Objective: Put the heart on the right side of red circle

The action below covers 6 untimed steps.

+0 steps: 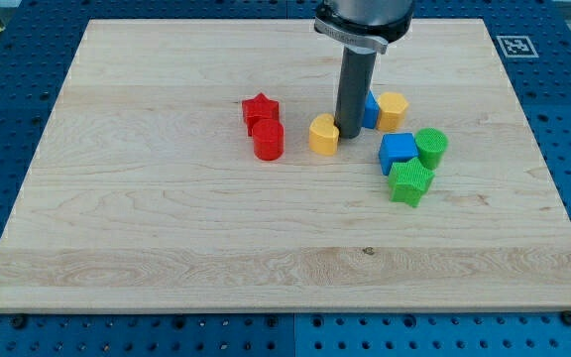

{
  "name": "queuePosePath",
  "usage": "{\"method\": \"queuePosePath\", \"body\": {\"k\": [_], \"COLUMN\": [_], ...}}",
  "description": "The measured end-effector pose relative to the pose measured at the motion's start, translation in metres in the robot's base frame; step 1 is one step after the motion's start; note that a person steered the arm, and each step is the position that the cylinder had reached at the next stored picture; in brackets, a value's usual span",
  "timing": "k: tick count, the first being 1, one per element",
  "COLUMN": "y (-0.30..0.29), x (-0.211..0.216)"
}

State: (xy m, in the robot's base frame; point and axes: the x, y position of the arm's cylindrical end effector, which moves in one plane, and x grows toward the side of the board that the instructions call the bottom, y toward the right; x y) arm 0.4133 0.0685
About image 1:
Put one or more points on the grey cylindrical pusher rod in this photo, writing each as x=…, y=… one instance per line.
x=353, y=90

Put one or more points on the yellow heart block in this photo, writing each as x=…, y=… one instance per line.
x=323, y=135

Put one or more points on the blue triangular block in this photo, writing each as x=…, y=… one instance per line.
x=371, y=112

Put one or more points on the yellow hexagon block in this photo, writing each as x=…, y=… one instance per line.
x=392, y=111

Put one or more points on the blue cube block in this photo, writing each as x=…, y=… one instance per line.
x=396, y=148

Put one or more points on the red star block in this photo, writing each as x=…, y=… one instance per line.
x=259, y=108

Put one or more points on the green cylinder block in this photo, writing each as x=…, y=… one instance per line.
x=431, y=144

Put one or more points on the red cylinder block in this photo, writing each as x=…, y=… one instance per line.
x=268, y=139

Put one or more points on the green star block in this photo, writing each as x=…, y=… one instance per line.
x=409, y=182

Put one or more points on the white fiducial marker tag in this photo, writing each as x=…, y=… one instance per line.
x=517, y=47

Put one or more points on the light wooden board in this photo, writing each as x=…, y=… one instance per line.
x=145, y=194

